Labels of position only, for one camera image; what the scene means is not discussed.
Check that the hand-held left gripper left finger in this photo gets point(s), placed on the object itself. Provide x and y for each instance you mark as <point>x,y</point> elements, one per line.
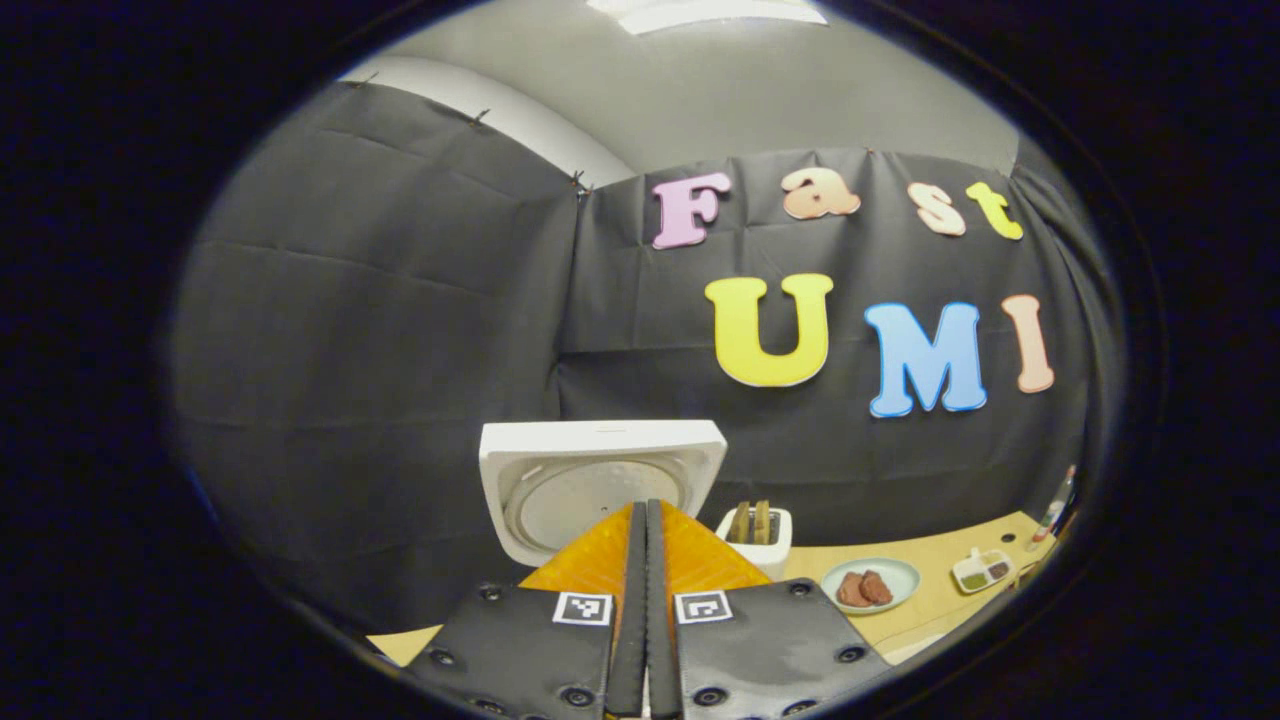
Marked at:
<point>632,620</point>

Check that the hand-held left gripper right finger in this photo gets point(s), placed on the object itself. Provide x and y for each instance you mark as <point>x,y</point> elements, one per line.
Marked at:
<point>660,620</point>

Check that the white rice cooker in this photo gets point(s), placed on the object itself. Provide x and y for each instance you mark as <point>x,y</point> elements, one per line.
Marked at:
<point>560,490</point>

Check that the white toaster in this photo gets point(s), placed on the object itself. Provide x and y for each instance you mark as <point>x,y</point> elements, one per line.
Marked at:
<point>768,555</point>

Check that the toasted bread slices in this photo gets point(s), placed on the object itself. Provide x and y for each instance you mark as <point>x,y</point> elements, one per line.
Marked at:
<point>742,522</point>

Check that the brown meat slices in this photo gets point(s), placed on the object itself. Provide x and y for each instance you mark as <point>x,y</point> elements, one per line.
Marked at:
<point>865,590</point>

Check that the pale green plate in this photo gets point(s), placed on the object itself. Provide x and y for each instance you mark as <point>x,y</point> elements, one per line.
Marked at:
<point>900,575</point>

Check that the white divided dish of beans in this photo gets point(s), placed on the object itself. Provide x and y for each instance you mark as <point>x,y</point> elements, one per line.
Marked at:
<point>980,572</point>

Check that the black backdrop cloth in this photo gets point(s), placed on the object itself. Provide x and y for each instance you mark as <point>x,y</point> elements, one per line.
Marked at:
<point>400,350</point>

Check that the clear plastic water bottle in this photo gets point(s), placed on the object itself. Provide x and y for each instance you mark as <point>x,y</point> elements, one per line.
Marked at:
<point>1052,510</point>

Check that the large ceiling light panel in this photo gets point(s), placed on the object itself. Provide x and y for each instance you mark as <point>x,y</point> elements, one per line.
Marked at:
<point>700,12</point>

